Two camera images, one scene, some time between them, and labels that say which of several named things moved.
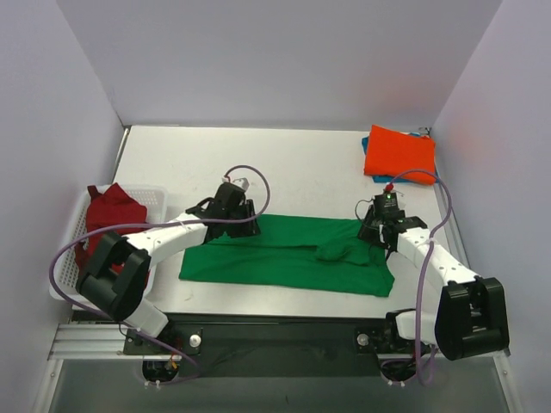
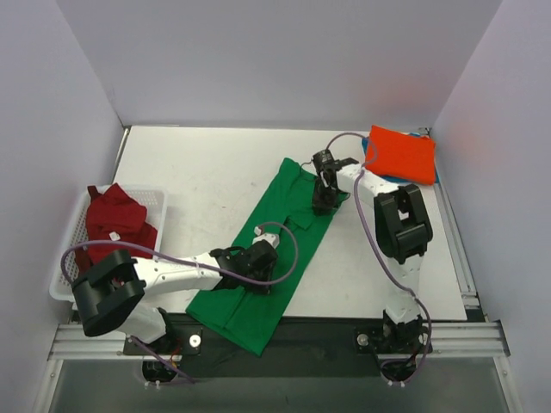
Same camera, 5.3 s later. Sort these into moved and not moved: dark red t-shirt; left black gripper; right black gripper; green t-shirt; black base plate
Moved: green t-shirt; left black gripper; right black gripper
Not moved: dark red t-shirt; black base plate
